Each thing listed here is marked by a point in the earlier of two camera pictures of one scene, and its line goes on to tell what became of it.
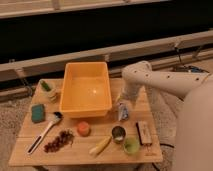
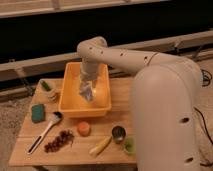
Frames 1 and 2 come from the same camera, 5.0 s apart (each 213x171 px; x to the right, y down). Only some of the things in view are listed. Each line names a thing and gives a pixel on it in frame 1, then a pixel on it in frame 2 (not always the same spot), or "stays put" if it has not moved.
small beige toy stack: (53, 95) stays put
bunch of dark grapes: (64, 137) stays put
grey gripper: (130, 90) to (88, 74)
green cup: (131, 145) stays put
